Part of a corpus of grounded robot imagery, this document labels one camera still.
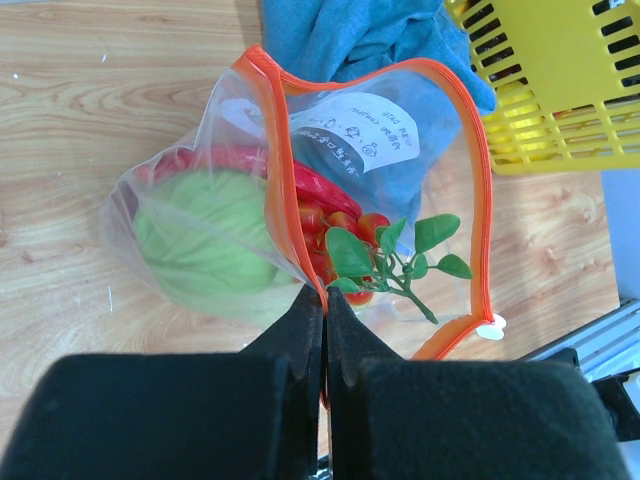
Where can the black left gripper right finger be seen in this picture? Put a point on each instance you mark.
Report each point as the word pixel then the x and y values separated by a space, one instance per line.
pixel 392 418

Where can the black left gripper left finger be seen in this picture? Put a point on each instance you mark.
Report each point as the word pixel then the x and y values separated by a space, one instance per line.
pixel 252 414

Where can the cherry tomato branch toy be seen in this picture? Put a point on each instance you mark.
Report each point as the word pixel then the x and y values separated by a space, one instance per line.
pixel 391 270

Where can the red chili pepper toy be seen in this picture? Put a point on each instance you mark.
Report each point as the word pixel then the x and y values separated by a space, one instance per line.
pixel 310 185

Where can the clear zip top bag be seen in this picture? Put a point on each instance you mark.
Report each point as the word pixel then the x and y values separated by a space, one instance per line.
pixel 250 105

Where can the blue crumpled cloth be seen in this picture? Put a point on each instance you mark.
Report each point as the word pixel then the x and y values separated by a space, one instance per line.
pixel 381 132

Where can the yellow plastic basket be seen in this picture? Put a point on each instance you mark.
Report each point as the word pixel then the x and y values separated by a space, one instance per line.
pixel 566 79

